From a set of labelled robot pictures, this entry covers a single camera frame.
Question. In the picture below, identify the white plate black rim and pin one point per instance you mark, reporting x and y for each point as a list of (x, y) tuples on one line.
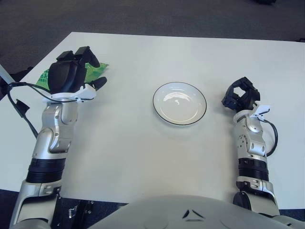
[(179, 103)]

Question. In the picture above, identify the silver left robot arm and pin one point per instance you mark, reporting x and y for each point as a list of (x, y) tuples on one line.
[(52, 133)]

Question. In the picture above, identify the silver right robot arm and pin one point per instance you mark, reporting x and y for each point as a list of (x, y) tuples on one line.
[(253, 148)]

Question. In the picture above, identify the green snack bag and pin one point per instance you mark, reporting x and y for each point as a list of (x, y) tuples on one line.
[(94, 72)]

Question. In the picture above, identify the grey robot torso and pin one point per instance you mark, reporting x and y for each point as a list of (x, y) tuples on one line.
[(171, 214)]

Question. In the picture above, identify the metal stand bracket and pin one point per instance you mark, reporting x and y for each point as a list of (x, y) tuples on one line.
[(72, 212)]

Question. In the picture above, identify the white table leg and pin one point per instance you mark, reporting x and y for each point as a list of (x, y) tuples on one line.
[(4, 74)]

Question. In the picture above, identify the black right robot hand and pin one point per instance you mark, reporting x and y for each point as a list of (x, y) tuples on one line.
[(250, 97)]

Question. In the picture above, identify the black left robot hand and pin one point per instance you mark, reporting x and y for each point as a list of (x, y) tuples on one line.
[(64, 76)]

